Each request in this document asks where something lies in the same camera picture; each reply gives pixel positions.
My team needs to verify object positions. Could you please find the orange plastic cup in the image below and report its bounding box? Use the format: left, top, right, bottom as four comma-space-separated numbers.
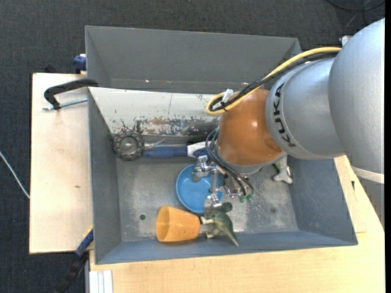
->
155, 205, 202, 243

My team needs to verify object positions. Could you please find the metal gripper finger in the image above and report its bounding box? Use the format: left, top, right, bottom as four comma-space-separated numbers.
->
203, 194, 225, 218
191, 156, 216, 183

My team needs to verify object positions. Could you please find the green toy dinosaur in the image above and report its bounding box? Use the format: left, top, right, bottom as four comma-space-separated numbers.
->
200, 202, 240, 247

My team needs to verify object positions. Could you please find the blue bowl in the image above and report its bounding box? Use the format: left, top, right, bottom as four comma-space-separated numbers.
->
175, 163, 225, 215

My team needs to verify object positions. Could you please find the grey metal bin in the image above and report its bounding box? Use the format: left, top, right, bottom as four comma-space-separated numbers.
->
84, 25, 359, 265

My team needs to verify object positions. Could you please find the white plastic object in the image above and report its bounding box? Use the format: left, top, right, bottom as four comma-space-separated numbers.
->
272, 158, 294, 184

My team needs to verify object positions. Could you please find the pale wood board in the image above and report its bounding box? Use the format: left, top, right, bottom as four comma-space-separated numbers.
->
29, 73, 94, 255

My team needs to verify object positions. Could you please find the blue-handled round wheel tool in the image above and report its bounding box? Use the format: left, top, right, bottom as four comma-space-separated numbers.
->
111, 129, 212, 161

